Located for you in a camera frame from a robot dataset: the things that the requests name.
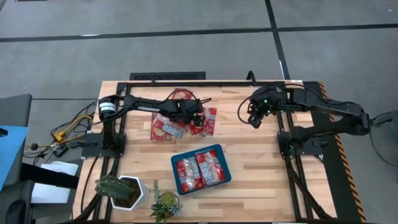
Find small green succulent plant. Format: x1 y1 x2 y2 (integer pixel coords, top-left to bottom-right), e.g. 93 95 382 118
149 179 184 224

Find black strap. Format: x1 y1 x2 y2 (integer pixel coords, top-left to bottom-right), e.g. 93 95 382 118
20 163 80 189

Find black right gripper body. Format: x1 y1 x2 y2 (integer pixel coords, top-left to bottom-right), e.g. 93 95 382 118
248 86 292 116

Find green cactus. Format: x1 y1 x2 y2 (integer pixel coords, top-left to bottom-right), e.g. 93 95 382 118
94 175 136 201

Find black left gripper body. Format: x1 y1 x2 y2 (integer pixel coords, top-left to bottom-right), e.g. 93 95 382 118
169 98 206 124

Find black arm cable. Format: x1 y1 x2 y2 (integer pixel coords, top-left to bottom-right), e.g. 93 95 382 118
164 89 213 106
237 93 254 125

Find yellow cable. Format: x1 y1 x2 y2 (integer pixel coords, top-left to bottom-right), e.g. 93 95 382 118
24 114 94 149

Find blue plastic basket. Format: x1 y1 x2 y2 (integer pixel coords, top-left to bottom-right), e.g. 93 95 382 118
170 143 233 196

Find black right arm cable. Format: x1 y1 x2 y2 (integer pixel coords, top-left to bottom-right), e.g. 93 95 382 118
237 93 254 125

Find black power adapter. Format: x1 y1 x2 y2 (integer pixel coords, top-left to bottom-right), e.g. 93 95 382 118
52 144 69 158

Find white hexagonal plant pot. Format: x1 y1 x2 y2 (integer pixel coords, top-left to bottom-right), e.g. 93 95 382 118
110 175 149 212

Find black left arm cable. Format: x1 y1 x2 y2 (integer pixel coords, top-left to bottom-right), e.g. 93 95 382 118
164 89 213 106

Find black mat with hazard stripes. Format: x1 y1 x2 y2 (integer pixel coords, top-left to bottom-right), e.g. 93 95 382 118
303 81 368 224

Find blue board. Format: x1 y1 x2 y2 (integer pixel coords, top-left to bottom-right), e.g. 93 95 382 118
0 125 29 192

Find white paper sheets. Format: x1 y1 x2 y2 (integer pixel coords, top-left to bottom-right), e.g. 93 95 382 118
30 161 79 205

